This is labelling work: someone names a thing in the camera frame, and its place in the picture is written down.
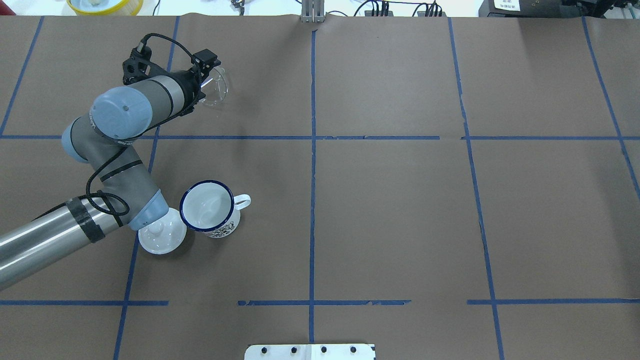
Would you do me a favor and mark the near orange black connector box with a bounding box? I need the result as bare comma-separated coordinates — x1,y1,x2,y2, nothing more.
413,1,446,18

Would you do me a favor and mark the far orange black connector box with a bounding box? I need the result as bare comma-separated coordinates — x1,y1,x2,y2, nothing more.
358,0,393,18

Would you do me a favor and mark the yellow white tape roll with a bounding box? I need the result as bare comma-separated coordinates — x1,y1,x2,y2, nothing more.
66,0,144,16

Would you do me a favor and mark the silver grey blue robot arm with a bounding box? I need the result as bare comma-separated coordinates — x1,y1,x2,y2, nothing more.
0,44,221,289

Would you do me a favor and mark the black computer box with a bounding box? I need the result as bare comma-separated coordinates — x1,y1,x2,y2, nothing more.
477,0,574,18

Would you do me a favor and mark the brown paper table cover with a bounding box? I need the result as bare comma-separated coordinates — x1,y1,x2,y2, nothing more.
1,14,639,360

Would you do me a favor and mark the white mug lid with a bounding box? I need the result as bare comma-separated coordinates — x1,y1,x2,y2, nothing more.
137,208,187,255

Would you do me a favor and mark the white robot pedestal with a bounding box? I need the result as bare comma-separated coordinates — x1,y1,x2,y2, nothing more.
244,343,377,360

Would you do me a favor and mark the clear glass funnel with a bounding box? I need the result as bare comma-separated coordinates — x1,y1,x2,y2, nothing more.
199,66,229,107

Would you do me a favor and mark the orange black connector box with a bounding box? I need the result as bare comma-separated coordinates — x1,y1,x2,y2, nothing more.
358,0,393,18
413,1,446,18

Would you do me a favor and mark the aluminium frame post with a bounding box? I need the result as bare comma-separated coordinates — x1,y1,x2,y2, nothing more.
299,0,326,23

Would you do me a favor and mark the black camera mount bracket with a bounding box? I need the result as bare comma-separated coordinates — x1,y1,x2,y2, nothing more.
122,44,153,85

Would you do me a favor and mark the white enamel mug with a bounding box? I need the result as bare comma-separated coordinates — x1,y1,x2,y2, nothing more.
179,180,252,239

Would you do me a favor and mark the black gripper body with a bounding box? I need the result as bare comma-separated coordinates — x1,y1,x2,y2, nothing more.
191,48,222,76

